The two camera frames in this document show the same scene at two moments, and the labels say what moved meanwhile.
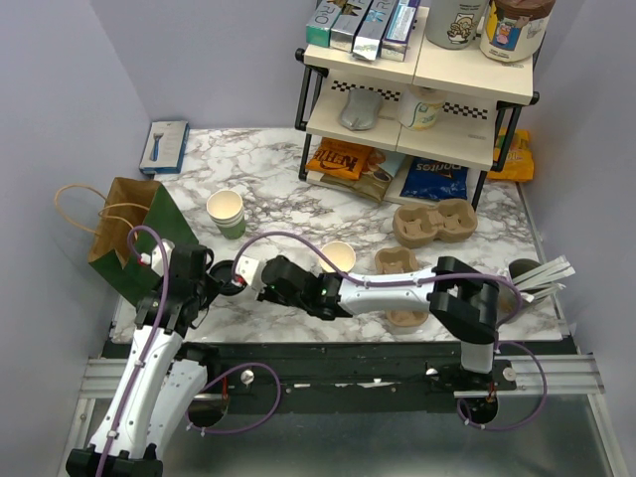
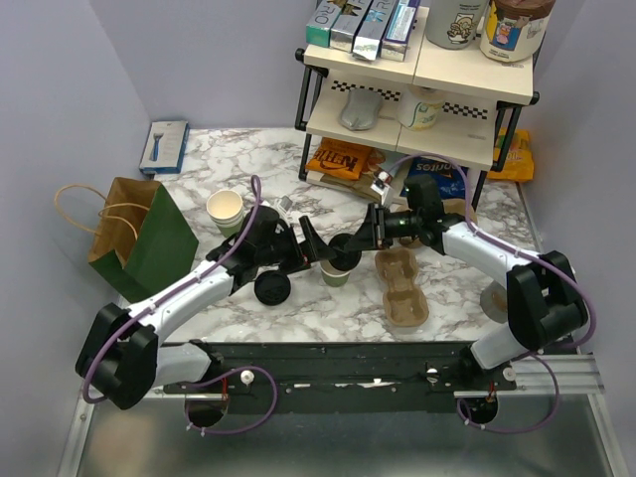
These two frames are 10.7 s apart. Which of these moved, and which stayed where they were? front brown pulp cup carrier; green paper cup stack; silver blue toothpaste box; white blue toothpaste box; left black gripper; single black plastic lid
Moved: single black plastic lid; left black gripper
Stayed: front brown pulp cup carrier; white blue toothpaste box; green paper cup stack; silver blue toothpaste box
